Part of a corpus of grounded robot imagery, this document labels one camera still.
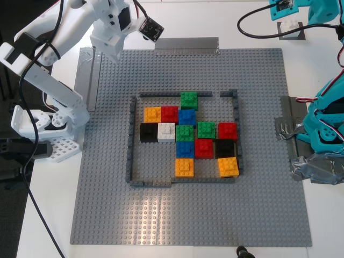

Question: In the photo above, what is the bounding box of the long grey duct tape strip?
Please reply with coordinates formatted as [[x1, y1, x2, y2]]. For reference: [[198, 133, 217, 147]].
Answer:
[[73, 47, 104, 112]]

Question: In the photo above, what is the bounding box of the red white black servo wire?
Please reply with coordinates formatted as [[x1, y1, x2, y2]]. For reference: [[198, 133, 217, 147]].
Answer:
[[295, 74, 344, 104]]

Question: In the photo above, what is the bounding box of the crumpled grey duct tape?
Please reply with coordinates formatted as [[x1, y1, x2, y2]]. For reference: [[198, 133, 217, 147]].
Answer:
[[289, 152, 344, 186]]

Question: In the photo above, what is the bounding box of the orange brick cube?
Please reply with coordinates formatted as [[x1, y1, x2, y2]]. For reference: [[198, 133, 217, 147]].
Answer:
[[217, 157, 240, 178], [175, 157, 195, 178], [144, 107, 162, 124]]

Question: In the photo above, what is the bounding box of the black looped cable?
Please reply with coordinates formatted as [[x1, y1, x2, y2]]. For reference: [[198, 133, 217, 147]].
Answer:
[[237, 1, 344, 68]]

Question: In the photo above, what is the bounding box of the green brick cube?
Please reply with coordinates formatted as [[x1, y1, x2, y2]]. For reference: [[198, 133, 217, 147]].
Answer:
[[197, 121, 216, 140], [180, 91, 199, 111], [175, 125, 195, 142]]

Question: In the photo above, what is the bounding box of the grey duct tape patch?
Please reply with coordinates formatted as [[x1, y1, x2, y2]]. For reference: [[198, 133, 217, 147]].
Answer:
[[274, 95, 312, 162]]

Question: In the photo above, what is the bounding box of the black table clamp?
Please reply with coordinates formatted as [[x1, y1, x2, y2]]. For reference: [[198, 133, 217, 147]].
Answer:
[[0, 138, 54, 162]]

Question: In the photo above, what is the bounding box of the wide grey duct tape strip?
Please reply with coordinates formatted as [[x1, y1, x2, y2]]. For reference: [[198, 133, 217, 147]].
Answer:
[[155, 37, 220, 56]]

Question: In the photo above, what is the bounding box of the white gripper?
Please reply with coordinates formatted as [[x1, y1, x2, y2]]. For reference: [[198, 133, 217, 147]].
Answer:
[[90, 0, 135, 63]]

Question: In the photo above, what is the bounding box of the grey tape square marker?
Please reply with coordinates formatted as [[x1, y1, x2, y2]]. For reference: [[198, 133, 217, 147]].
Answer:
[[276, 21, 306, 41]]

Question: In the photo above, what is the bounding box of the white brick cube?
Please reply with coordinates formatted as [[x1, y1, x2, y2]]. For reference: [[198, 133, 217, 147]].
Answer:
[[157, 123, 176, 143], [279, 20, 303, 35]]

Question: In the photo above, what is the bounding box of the black clamp knob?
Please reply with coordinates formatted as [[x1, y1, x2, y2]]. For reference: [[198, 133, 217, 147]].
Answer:
[[235, 246, 256, 258]]

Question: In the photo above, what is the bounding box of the red brick cube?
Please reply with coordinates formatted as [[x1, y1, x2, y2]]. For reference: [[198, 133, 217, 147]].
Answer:
[[218, 122, 239, 141], [161, 106, 180, 124], [194, 139, 214, 159]]

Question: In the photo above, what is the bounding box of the blue brick cube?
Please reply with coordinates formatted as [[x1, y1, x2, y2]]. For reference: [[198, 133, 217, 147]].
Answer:
[[176, 141, 195, 159], [178, 109, 197, 127]]

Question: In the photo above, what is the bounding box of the grey studded baseplate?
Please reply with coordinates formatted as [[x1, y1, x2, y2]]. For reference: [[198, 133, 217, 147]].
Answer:
[[69, 47, 314, 247]]

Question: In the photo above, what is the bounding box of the thick black cable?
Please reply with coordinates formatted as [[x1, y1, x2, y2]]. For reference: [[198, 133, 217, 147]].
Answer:
[[20, 0, 67, 258]]

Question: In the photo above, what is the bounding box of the black camera board white mount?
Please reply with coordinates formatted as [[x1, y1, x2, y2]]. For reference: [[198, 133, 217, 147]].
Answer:
[[135, 16, 165, 43]]

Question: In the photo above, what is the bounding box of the camera board teal mount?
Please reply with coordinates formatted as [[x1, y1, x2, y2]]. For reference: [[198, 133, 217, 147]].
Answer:
[[269, 0, 301, 22]]

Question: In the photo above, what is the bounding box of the thin black red wire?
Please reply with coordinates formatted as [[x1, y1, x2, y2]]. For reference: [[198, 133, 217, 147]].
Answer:
[[133, 0, 148, 21]]

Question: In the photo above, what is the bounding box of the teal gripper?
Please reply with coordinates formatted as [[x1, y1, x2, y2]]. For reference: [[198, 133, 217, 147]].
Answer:
[[307, 0, 339, 25]]

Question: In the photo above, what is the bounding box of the dark grey brick frame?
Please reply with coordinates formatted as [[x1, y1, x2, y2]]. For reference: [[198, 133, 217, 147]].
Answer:
[[126, 91, 244, 188]]

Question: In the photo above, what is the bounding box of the black brick cube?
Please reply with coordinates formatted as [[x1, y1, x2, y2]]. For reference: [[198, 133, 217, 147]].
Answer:
[[214, 139, 237, 159], [140, 123, 159, 143]]

